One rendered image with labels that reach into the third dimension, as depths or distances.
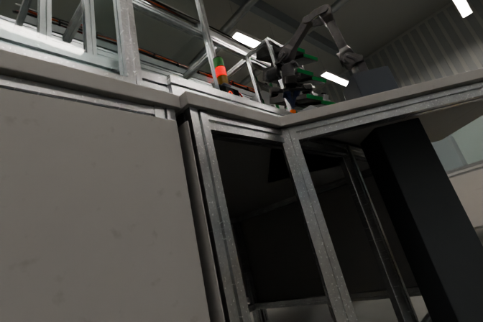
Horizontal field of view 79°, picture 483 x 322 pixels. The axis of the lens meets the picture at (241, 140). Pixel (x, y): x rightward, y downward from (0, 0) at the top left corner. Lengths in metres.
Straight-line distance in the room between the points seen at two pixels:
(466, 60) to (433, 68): 0.74
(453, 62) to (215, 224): 9.76
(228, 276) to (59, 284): 0.25
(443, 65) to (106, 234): 9.95
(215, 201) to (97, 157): 0.21
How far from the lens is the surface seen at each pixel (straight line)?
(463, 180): 5.00
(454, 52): 10.18
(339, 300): 0.79
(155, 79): 0.71
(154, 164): 0.51
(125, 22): 0.70
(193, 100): 0.60
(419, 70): 10.27
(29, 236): 0.42
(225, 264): 0.53
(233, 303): 0.54
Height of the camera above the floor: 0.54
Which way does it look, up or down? 21 degrees up
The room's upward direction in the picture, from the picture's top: 14 degrees counter-clockwise
